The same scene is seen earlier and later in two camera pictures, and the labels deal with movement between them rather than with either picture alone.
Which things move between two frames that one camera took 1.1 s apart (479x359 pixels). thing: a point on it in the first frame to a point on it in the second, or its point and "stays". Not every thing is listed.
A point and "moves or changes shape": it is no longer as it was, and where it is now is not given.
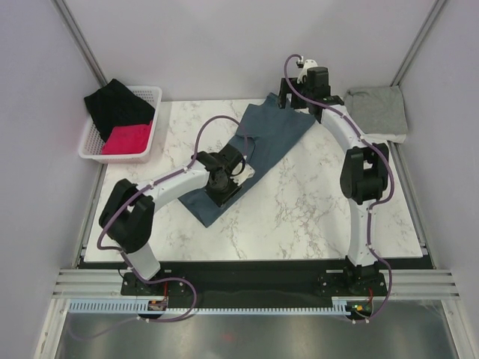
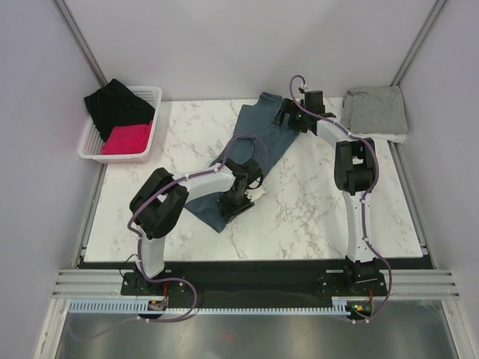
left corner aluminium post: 98,75 stays
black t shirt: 114,105 stays
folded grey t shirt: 377,110 stays
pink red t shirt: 127,139 stays
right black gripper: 285,88 to 288,106
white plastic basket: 92,143 stays
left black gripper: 221,200 to 231,213
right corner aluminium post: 417,43 stays
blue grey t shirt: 267,130 moves or changes shape
